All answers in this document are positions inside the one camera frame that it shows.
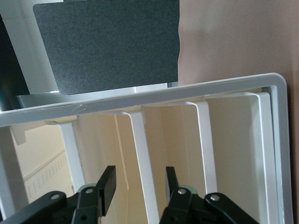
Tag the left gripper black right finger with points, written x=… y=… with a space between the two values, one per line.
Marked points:
x=184 y=205

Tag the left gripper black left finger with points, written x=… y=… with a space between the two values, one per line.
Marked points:
x=108 y=186

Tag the white drawer cabinet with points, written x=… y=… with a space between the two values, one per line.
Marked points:
x=163 y=92

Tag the silver metal bar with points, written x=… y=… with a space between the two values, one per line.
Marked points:
x=105 y=94

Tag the dark grey felt mat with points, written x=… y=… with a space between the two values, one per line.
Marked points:
x=105 y=46

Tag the white beam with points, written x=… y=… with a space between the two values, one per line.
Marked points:
x=30 y=58

